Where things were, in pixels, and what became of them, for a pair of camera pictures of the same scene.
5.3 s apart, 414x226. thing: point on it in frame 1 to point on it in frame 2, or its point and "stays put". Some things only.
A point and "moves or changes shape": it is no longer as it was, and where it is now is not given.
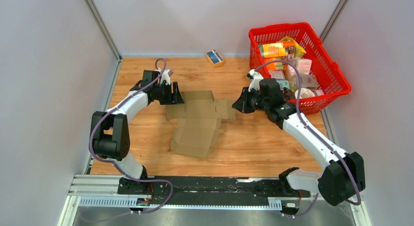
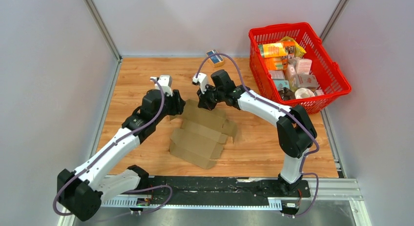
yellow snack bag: [299, 52] stays put
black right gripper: [241, 105] to [203, 102]
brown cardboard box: [199, 119] moves or changes shape
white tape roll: [304, 92] stays put
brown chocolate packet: [288, 94] stays put
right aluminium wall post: [336, 15] stays put
